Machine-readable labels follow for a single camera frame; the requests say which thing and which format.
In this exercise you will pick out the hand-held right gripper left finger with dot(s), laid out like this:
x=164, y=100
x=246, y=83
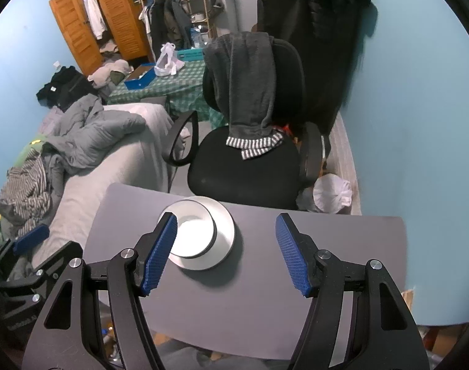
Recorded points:
x=159, y=254

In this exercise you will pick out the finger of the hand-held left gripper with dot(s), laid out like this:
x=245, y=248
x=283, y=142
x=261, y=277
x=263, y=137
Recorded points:
x=32, y=238
x=55, y=262

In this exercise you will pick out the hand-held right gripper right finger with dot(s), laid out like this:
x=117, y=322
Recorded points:
x=292, y=254

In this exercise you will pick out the white ribbed bowl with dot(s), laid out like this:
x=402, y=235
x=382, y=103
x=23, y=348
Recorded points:
x=196, y=231

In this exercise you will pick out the white plate with dark rim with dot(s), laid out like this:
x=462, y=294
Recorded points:
x=225, y=239

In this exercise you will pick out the striped cloth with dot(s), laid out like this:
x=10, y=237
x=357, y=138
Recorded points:
x=26, y=196

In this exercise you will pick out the bin with white liner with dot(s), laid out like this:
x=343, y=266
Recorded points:
x=330, y=194

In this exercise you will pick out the grey bed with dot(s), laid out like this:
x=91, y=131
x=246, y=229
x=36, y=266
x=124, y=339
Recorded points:
x=115, y=185

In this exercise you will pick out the green cloth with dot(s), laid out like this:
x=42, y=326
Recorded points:
x=28, y=150

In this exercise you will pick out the black office chair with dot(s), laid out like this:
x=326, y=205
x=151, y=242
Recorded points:
x=242, y=177

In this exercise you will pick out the grey duvet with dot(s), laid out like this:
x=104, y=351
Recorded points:
x=96, y=131

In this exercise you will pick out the black backpack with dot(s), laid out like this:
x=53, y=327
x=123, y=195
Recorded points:
x=65, y=84

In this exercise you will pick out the green checkered tablecloth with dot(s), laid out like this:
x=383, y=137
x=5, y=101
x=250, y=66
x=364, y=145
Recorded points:
x=180, y=84

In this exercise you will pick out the cardboard box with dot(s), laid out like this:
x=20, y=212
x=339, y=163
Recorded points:
x=442, y=339

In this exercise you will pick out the blue flat box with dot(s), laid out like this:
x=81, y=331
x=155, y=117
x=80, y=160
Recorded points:
x=140, y=81

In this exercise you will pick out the grey hoodie with striped cuffs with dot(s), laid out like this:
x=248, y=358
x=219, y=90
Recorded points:
x=250, y=84

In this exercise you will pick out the beige clothes pile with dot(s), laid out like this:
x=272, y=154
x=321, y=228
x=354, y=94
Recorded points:
x=103, y=73

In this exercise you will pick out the white plastic bag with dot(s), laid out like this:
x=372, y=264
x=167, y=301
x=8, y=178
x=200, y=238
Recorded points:
x=166, y=63

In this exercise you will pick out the teal plastic crate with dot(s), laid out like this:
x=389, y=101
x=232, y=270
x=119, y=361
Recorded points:
x=192, y=54

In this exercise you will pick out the black hanging coats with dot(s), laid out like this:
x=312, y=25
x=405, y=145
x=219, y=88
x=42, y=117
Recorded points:
x=315, y=46

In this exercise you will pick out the white hanging shirt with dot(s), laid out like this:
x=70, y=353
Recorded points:
x=94, y=15

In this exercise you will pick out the dark hanging jackets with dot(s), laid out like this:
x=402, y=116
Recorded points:
x=169, y=23

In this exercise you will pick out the orange wooden wardrobe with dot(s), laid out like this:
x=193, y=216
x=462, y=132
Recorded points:
x=119, y=11

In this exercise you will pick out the grey door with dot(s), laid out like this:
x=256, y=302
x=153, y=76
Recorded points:
x=234, y=7

